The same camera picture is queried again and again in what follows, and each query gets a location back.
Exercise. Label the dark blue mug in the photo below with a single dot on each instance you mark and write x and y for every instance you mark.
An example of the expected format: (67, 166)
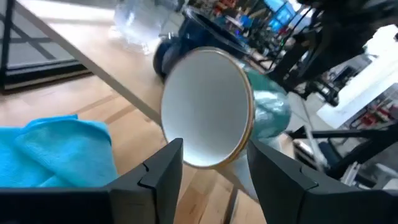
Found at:
(192, 34)

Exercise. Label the blue cloth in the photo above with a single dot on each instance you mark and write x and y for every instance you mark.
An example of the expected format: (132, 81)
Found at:
(56, 152)

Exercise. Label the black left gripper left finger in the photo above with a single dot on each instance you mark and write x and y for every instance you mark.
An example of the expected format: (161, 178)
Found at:
(133, 202)

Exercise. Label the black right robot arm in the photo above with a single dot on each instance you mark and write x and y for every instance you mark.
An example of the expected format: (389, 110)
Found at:
(339, 40)

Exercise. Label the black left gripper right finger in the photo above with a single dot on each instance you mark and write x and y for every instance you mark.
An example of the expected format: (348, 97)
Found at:
(295, 199)

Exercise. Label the green mug with white inside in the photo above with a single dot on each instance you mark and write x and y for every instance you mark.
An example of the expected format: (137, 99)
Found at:
(205, 105)

